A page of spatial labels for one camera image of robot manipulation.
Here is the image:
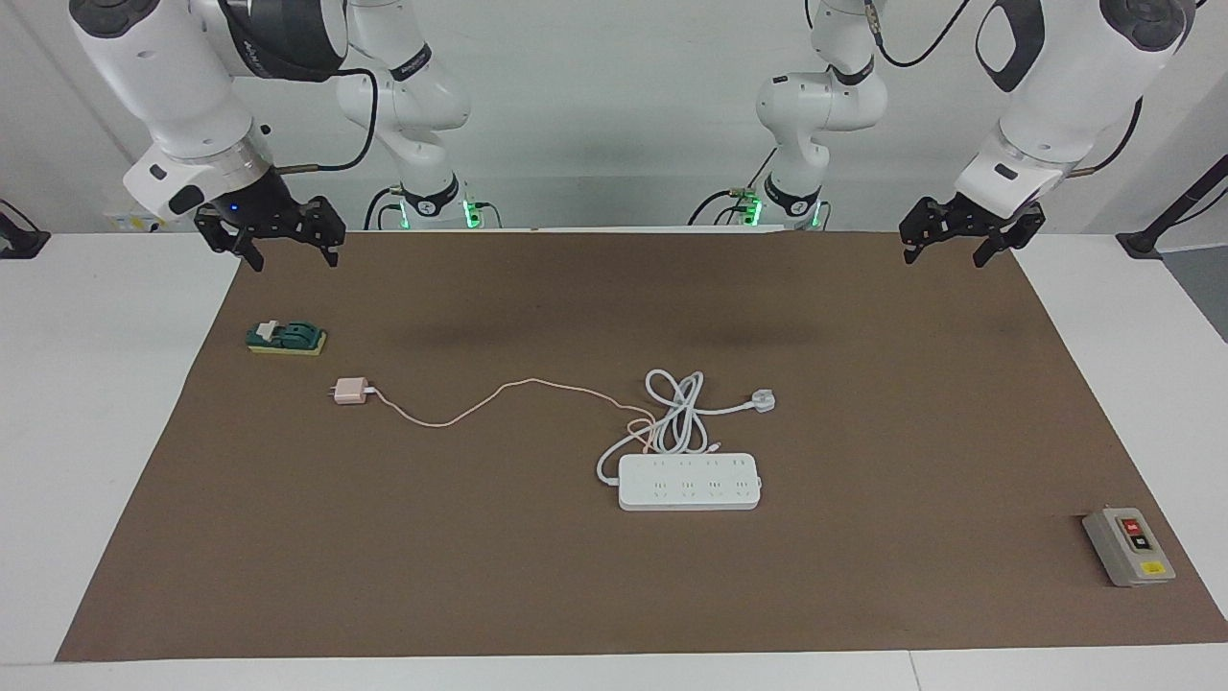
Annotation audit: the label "white power cord with plug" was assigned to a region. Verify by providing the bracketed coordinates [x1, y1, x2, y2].
[596, 369, 776, 486]

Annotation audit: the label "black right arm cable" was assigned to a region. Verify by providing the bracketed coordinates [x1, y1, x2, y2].
[273, 65, 382, 176]

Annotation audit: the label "pink charger cable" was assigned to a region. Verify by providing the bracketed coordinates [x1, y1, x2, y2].
[367, 377, 722, 455]

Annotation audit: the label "black table clamp stand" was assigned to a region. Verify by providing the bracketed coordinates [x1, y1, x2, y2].
[1116, 154, 1228, 260]
[0, 199, 51, 260]

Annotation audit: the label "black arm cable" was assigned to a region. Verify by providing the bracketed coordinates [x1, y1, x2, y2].
[273, 65, 382, 176]
[862, 0, 1145, 179]

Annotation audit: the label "black base cable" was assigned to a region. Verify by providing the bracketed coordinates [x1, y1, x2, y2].
[365, 185, 404, 231]
[688, 149, 778, 227]

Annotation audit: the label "grey on-off switch box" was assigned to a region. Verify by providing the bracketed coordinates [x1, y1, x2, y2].
[1082, 507, 1177, 588]

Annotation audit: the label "brown table mat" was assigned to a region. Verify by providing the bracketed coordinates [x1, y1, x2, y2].
[56, 230, 1228, 663]

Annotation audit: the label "green knife switch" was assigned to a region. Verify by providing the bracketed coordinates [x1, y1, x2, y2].
[246, 319, 328, 357]

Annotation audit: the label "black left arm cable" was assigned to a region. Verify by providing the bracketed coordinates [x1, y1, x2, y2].
[862, 0, 1145, 179]

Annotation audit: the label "white power strip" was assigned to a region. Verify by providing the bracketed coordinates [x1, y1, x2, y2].
[617, 453, 763, 512]

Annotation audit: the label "white wall outlet yellow labels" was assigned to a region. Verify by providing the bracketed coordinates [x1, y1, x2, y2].
[104, 209, 193, 233]

